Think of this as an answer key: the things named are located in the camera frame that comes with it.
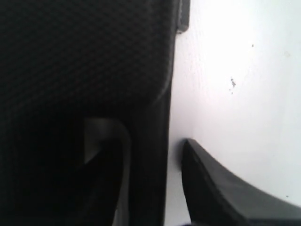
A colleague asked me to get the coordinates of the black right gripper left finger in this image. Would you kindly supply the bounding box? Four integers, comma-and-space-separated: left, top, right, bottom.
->
58, 135, 125, 226

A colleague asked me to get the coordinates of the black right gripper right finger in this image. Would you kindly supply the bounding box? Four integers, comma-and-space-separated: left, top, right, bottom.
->
182, 139, 301, 226

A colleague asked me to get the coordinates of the black plastic tool case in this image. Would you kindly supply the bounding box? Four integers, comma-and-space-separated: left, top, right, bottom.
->
0, 0, 189, 226

